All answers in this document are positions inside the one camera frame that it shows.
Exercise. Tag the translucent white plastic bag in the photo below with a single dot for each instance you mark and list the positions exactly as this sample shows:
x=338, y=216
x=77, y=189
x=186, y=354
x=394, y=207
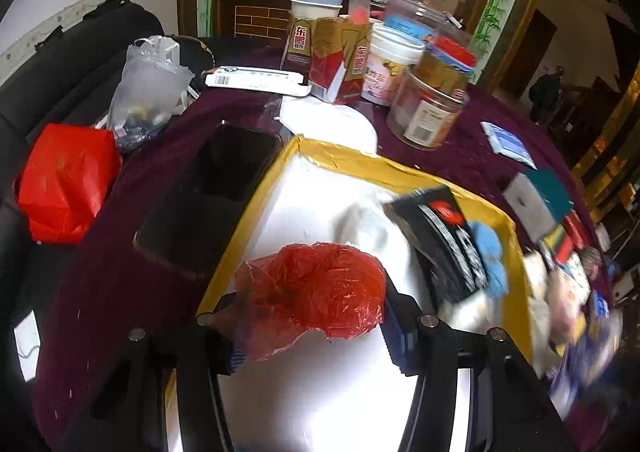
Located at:
x=145, y=97

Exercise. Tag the purple tablecloth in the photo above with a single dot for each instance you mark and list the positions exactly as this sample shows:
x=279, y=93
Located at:
x=125, y=292

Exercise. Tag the wooden counter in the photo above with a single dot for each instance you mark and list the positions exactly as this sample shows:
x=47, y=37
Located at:
x=260, y=12

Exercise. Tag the white lidded tub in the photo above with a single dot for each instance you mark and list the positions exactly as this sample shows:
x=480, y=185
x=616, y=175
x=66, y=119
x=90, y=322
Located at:
x=390, y=67

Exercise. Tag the white labelled envelope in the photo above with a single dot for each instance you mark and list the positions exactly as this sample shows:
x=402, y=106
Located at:
x=255, y=80

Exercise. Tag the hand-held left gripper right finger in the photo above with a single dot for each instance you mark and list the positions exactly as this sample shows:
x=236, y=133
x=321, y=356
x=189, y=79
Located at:
x=400, y=342

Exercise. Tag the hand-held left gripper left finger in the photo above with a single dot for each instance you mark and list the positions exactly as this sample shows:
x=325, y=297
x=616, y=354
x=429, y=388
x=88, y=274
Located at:
x=227, y=362

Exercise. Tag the black sofa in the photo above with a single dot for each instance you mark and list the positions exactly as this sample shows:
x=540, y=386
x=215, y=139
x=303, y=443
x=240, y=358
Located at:
x=60, y=82

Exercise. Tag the black printed packet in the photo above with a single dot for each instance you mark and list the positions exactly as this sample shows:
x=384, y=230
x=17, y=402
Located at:
x=440, y=237

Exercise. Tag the black open tray box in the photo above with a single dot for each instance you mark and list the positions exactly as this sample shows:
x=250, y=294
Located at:
x=215, y=197

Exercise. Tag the teal tissue pack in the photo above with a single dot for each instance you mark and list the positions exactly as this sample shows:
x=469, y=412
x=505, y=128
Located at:
x=542, y=197

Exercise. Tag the multicoloured cloth pack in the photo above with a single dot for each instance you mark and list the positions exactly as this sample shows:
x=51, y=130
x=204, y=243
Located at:
x=562, y=237

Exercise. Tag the golden pillar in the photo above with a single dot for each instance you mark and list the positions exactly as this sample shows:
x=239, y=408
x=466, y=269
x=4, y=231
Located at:
x=612, y=157

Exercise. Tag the small blue tissue packet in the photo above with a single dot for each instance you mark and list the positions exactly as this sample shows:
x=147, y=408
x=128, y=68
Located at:
x=507, y=142

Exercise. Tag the light blue soft cloth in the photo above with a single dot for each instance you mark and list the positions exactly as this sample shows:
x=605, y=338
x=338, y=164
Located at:
x=492, y=257

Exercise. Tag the tall red gold carton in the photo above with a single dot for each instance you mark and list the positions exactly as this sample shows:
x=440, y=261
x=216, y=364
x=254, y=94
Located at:
x=299, y=45

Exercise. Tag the white cup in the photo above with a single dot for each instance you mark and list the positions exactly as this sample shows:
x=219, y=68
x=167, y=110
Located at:
x=315, y=10

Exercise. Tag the yellow cardboard box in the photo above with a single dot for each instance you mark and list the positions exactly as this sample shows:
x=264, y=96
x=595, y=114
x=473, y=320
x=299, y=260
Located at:
x=305, y=197

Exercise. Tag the clear labelled plastic jar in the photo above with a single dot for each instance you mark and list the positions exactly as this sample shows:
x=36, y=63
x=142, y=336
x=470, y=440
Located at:
x=425, y=112

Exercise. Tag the white paper sheet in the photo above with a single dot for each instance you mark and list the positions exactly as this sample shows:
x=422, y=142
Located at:
x=330, y=125

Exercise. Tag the red bag bundle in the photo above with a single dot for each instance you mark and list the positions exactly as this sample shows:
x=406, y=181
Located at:
x=65, y=182

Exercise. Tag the open red gold carton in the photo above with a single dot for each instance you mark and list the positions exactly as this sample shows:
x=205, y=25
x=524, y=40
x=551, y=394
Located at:
x=335, y=67

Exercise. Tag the red plastic bag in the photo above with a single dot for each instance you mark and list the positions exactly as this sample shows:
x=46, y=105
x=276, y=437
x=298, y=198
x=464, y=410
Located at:
x=315, y=292

